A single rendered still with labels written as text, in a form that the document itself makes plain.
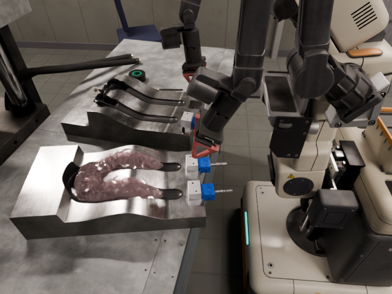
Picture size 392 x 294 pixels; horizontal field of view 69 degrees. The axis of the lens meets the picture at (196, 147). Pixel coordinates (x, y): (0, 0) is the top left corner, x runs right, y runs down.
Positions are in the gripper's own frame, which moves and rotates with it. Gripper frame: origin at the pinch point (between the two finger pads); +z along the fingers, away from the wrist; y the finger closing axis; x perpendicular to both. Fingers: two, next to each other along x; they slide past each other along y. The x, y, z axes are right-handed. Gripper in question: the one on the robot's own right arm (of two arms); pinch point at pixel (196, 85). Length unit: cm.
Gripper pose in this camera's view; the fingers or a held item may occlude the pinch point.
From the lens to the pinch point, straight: 107.8
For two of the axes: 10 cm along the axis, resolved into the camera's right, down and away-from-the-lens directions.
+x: 9.7, 0.3, -2.5
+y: -2.2, 5.7, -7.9
